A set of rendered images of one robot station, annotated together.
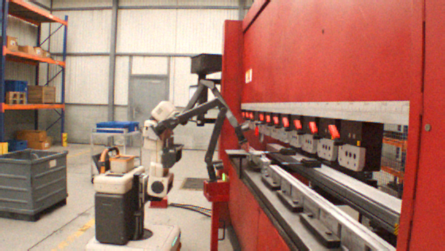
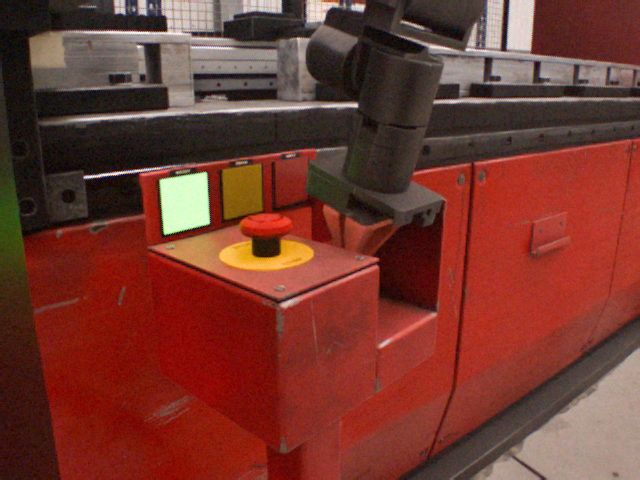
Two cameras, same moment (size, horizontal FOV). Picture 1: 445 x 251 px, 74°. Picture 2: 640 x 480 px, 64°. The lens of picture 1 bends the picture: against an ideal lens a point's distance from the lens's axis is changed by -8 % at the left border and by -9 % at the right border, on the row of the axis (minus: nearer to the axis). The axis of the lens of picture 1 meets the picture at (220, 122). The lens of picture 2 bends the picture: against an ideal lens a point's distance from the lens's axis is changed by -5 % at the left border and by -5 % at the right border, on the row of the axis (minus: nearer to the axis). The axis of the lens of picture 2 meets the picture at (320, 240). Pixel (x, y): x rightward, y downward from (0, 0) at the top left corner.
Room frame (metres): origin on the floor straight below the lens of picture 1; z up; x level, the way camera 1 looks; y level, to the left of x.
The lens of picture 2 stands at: (2.65, 0.39, 0.91)
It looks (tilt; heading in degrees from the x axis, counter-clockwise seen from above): 17 degrees down; 237
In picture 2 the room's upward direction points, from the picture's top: straight up
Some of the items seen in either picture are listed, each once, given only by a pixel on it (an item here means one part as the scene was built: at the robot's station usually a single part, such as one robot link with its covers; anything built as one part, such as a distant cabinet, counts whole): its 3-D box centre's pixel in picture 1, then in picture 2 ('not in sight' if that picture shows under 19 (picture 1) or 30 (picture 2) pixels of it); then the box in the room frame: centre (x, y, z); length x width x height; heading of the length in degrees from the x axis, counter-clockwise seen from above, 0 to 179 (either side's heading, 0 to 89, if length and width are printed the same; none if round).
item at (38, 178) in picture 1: (31, 182); not in sight; (3.65, 2.30, 0.36); 0.80 x 0.60 x 0.72; 176
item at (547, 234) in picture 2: not in sight; (552, 232); (1.60, -0.27, 0.59); 0.15 x 0.02 x 0.07; 6
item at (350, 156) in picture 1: (359, 144); not in sight; (1.07, -0.48, 1.26); 0.15 x 0.09 x 0.17; 6
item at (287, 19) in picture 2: (299, 162); (284, 24); (2.12, -0.54, 1.01); 0.26 x 0.12 x 0.05; 96
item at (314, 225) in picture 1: (318, 229); (599, 91); (1.24, -0.41, 0.89); 0.30 x 0.05 x 0.03; 6
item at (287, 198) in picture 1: (288, 200); (520, 90); (1.63, -0.37, 0.89); 0.30 x 0.05 x 0.03; 6
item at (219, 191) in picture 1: (216, 187); (300, 273); (2.43, 0.02, 0.75); 0.20 x 0.16 x 0.18; 14
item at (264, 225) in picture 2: not in sight; (266, 239); (2.47, 0.04, 0.79); 0.04 x 0.04 x 0.04
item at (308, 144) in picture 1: (315, 133); not in sight; (1.47, -0.44, 1.26); 0.15 x 0.09 x 0.17; 6
